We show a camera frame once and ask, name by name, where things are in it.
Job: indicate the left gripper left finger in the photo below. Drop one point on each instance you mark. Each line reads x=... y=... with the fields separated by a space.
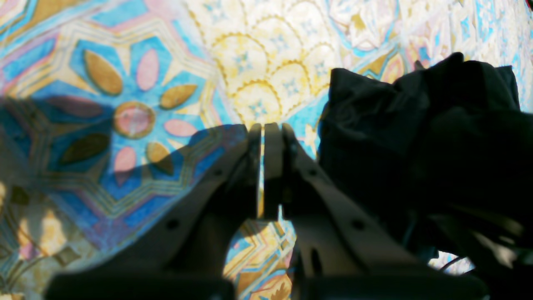
x=182 y=256

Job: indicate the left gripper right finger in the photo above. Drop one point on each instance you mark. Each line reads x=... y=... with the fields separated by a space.
x=343 y=253

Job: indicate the black t-shirt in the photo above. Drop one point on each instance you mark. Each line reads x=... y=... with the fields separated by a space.
x=442 y=159

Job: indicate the patterned tablecloth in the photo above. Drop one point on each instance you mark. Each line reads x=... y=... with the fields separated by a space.
x=112 y=109

